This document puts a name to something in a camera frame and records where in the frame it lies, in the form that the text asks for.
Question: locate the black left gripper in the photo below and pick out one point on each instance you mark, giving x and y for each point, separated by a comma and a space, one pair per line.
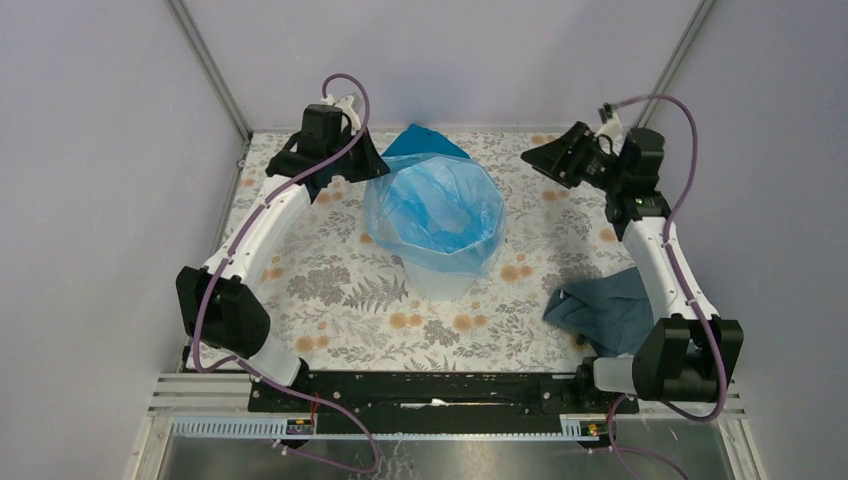
373, 165

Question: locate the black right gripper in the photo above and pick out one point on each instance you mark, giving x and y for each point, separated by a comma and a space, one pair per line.
551, 160

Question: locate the blue plastic trash bag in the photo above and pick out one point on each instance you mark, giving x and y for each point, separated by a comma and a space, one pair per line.
437, 211

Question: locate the white plastic trash bin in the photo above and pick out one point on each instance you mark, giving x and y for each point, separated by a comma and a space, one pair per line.
437, 286

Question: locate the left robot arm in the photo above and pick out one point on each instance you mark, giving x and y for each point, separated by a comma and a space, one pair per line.
217, 301

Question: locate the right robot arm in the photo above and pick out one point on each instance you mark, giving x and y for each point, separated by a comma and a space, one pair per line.
691, 351

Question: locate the bright blue folded cloth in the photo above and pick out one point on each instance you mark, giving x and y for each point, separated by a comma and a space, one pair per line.
420, 140

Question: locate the floral patterned table mat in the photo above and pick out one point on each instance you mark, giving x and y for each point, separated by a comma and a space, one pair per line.
341, 302

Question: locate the grey-blue crumpled cloth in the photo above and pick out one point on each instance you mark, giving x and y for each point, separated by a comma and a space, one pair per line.
613, 314

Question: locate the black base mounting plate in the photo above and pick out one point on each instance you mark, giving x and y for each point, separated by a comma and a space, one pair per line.
365, 393

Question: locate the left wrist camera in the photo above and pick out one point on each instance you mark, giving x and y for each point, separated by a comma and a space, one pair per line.
349, 105

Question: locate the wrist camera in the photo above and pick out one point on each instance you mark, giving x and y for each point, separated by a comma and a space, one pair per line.
349, 105
611, 126

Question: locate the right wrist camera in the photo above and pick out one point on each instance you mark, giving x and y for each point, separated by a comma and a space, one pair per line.
611, 126

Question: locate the aluminium rail front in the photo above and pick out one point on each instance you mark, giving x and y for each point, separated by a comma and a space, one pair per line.
419, 425

